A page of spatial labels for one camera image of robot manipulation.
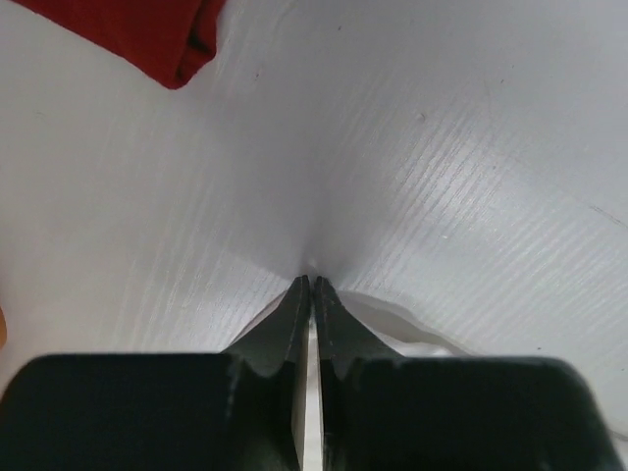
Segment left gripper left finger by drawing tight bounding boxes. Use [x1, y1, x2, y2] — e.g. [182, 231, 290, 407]
[1, 276, 310, 470]

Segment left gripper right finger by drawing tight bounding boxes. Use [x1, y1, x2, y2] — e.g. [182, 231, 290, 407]
[313, 278, 622, 470]

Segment folded red t-shirt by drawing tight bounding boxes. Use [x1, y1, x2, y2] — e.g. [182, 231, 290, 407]
[48, 0, 227, 91]

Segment white and green t-shirt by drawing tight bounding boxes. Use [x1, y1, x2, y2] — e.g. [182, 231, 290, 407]
[292, 290, 471, 470]

